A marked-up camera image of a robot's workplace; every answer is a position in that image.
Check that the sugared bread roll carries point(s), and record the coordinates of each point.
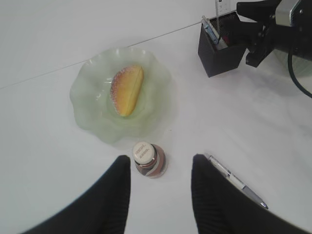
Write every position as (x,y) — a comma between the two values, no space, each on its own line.
(125,89)

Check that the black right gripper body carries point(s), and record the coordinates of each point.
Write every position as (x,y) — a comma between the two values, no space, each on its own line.
(267,36)

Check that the light green plastic basket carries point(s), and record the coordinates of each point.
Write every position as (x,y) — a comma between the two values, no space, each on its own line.
(301,67)

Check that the black mesh pen holder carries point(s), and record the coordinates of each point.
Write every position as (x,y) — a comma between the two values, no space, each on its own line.
(216,61)

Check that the pink pencil sharpener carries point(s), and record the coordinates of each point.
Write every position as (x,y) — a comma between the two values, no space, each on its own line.
(226,40)

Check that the pale green wavy plate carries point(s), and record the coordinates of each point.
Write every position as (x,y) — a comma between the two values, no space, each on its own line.
(93,109)

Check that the transparent plastic ruler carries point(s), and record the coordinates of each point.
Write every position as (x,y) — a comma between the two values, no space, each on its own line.
(221,7)

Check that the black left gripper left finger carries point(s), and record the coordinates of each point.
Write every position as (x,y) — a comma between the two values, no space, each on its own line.
(102,209)

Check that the brown Nescafe coffee bottle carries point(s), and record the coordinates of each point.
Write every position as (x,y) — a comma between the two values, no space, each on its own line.
(150,159)

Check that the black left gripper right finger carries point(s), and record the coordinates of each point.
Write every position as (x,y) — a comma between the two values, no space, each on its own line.
(220,208)

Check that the white pen with grey grip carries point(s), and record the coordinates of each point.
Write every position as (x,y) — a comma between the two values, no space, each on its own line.
(216,38)

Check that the grey grip patterned pen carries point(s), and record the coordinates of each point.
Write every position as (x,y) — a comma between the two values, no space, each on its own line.
(234,180)

